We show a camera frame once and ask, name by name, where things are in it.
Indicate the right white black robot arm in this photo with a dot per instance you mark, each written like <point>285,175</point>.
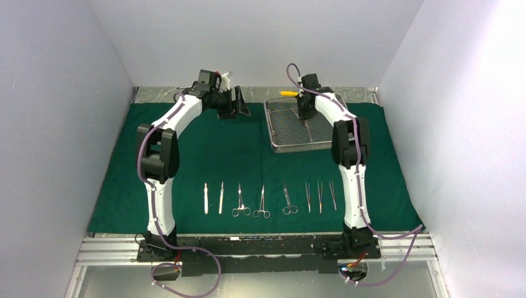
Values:
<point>347,153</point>

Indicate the wire mesh instrument tray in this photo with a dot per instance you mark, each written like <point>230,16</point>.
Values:
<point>289,132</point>

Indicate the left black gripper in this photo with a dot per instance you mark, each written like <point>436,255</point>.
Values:
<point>234,104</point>

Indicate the steel tweezers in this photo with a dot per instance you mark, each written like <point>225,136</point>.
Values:
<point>320,196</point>
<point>308,196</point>
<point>333,194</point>

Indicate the aluminium front rail frame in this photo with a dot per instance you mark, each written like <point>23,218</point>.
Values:
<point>121,250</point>

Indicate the small yellow screwdriver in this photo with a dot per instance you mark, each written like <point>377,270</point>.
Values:
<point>289,93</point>

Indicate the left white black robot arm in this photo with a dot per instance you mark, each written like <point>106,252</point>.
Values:
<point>158,159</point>

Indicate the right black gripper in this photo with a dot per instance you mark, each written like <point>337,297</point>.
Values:
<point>304,110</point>

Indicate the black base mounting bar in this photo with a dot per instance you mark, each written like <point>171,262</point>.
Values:
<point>204,254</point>

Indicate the steel surgical forceps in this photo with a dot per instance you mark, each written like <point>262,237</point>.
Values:
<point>261,211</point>

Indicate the steel surgical scissors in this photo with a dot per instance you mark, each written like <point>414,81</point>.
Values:
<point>289,208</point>

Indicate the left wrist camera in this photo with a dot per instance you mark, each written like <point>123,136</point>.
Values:
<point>213,81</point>

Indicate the green surgical drape cloth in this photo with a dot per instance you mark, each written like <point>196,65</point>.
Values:
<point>239,151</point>

